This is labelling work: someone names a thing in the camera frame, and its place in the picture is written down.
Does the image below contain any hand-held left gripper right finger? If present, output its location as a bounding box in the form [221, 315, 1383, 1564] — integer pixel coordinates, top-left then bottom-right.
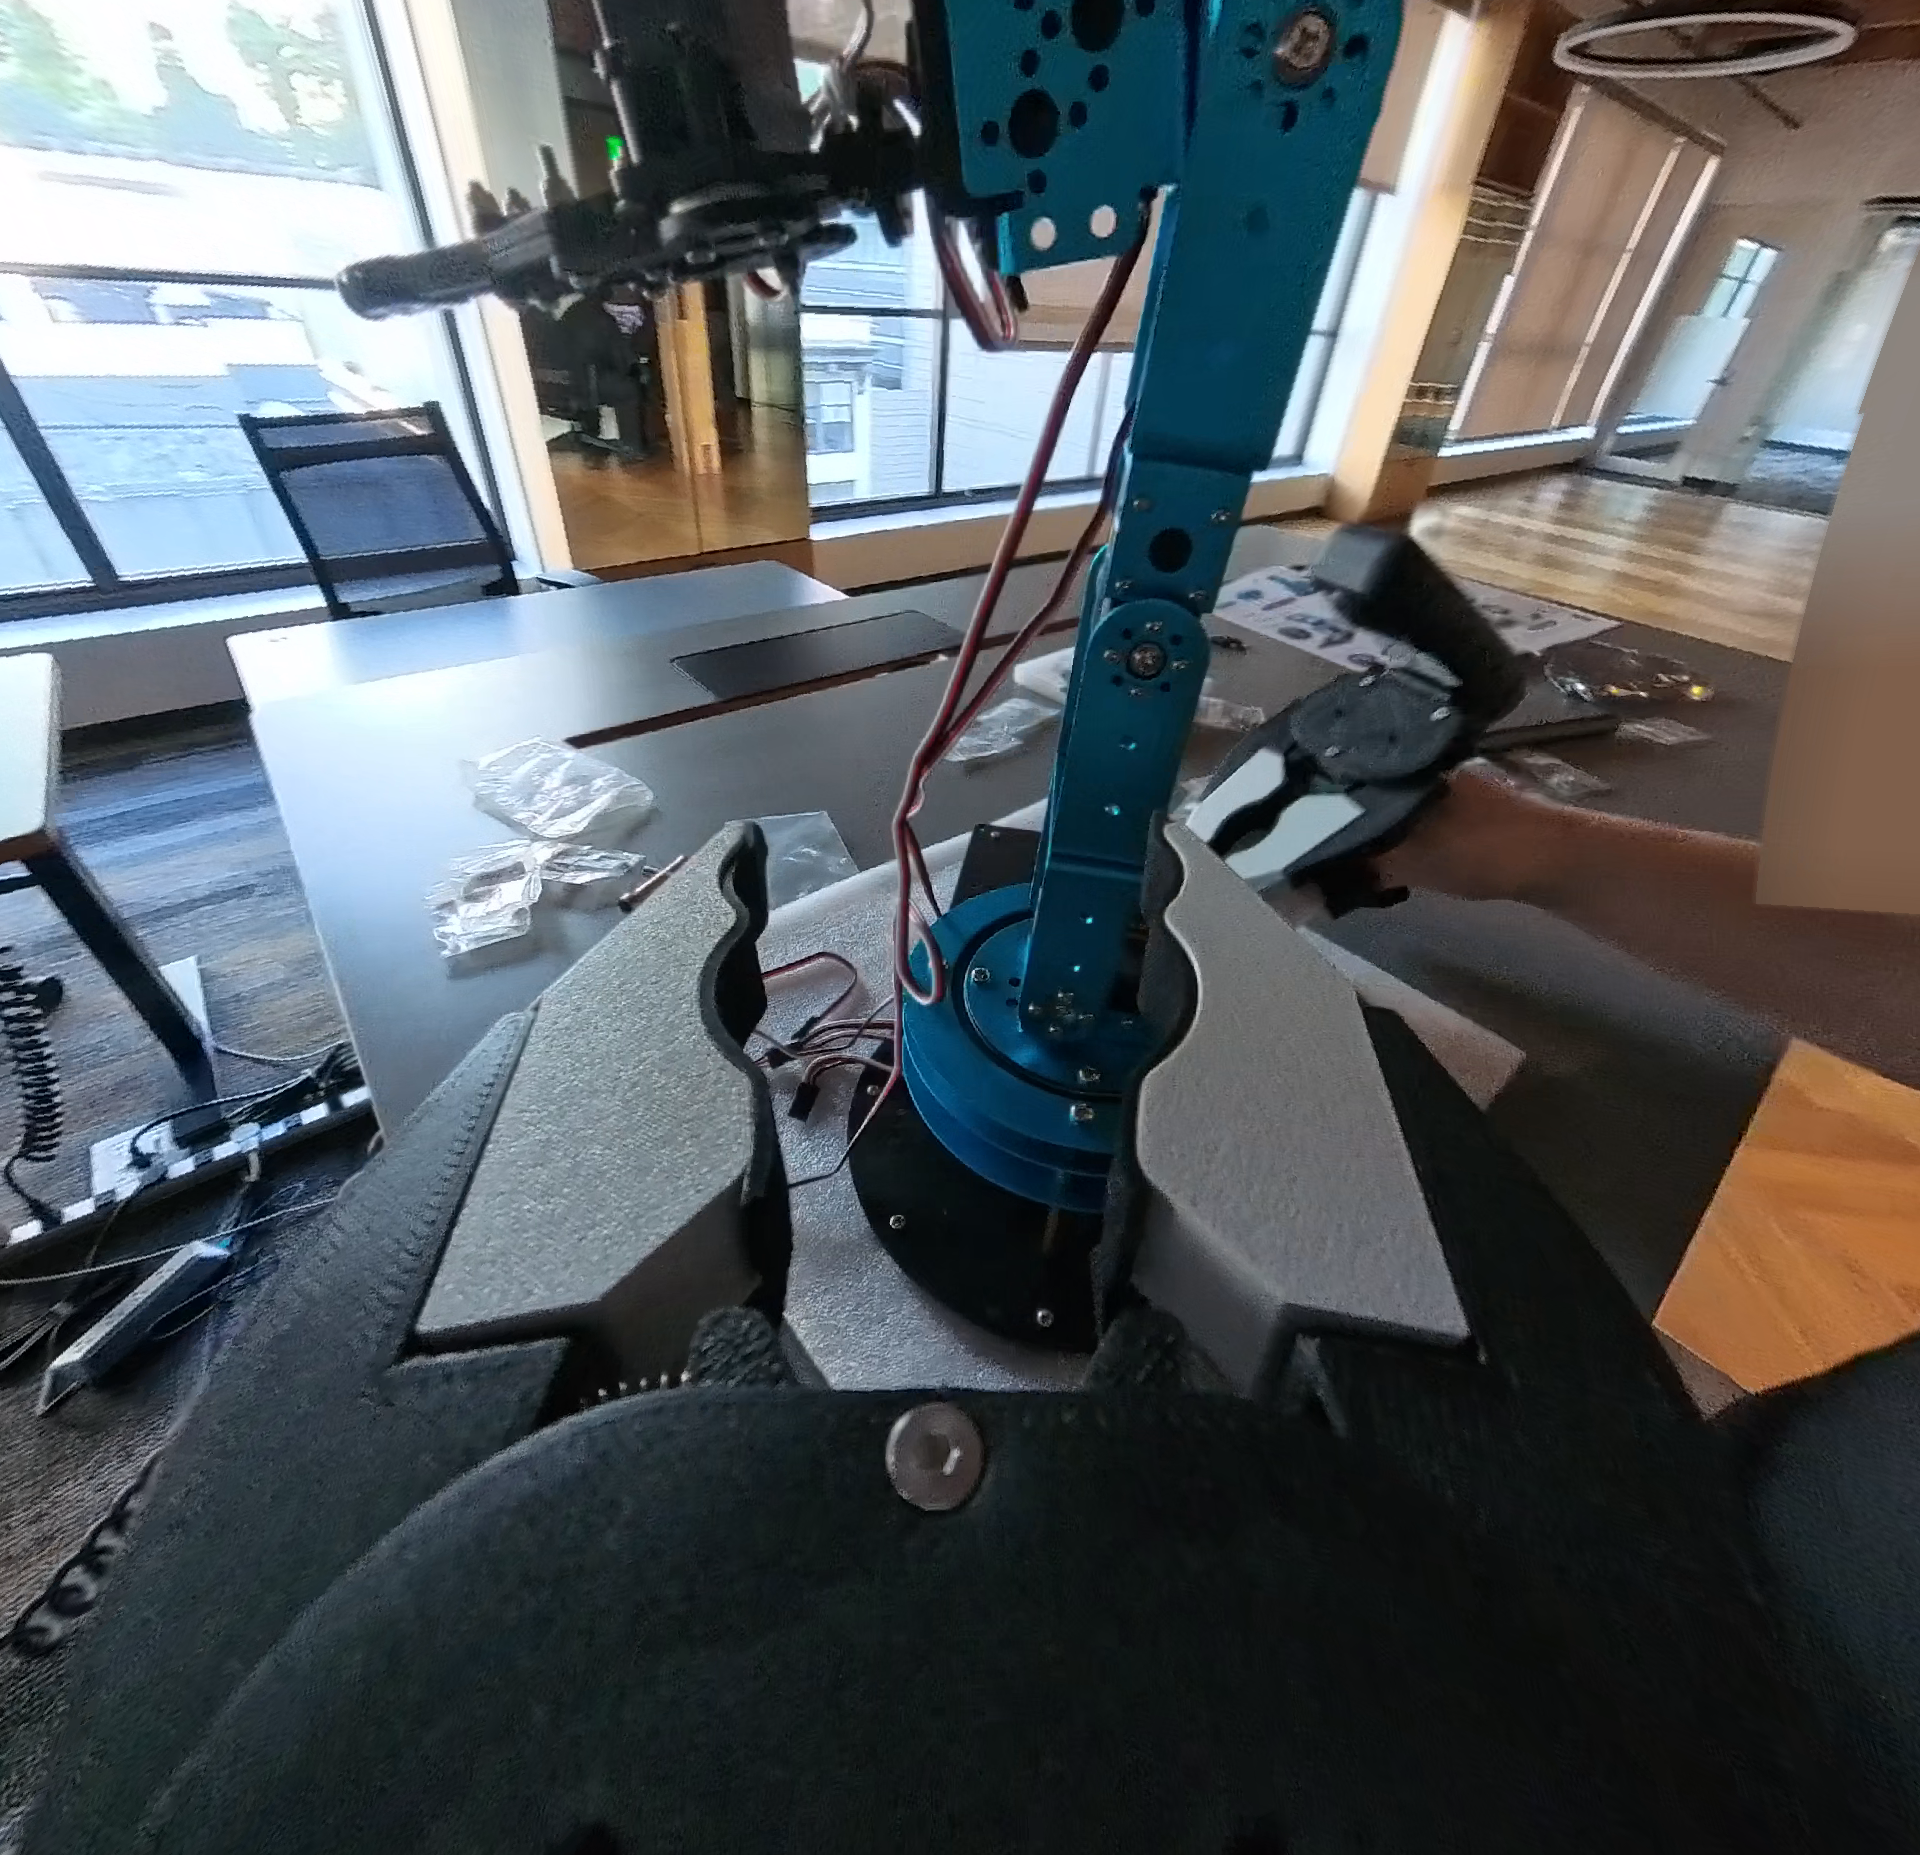
[1105, 817, 1471, 1402]

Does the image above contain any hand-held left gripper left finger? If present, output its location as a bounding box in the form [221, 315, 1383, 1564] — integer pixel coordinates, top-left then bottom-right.
[412, 819, 793, 1382]

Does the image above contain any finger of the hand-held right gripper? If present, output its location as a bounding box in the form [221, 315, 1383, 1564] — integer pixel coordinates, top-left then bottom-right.
[1187, 749, 1309, 847]
[1225, 787, 1407, 891]

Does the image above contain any black triangular base plate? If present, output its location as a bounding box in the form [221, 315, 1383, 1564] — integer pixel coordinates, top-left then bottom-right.
[843, 823, 1150, 1358]

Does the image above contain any blue toy robot arm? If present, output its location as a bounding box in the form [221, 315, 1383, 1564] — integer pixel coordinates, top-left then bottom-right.
[336, 0, 1407, 1214]

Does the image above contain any dark grey desk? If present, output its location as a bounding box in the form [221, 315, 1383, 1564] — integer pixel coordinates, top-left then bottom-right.
[246, 527, 1793, 1142]

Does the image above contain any printed instruction booklet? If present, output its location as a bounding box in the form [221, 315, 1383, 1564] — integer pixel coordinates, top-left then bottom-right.
[1206, 565, 1622, 657]

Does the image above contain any person's black clothing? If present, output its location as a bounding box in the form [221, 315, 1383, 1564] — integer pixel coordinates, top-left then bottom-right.
[1320, 895, 1920, 1855]

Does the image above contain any white foam sheet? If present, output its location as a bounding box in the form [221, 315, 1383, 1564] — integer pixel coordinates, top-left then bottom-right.
[755, 797, 1523, 1390]

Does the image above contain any white power strip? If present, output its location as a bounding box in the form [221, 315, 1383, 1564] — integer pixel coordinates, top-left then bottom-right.
[0, 1076, 377, 1262]

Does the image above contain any beige roller blind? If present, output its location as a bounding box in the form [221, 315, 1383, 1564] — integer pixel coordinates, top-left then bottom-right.
[1445, 85, 1719, 447]

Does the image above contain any grey pen-shaped device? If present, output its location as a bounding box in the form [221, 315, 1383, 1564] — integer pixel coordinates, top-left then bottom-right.
[31, 1232, 246, 1418]

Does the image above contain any black mesh chair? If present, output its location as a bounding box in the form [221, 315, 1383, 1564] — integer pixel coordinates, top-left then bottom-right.
[235, 399, 601, 623]

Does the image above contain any large glass window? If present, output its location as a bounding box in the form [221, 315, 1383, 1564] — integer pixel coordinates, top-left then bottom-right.
[0, 0, 504, 603]

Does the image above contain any red black servo wire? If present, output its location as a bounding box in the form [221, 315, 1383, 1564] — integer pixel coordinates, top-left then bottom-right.
[891, 181, 1163, 1022]
[746, 948, 909, 1188]

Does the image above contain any black coiled cable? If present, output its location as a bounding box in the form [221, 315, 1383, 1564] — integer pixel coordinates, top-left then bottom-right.
[0, 942, 73, 1240]

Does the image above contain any ring ceiling lamp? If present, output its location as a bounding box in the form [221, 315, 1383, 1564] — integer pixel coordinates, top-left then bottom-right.
[1552, 7, 1854, 79]

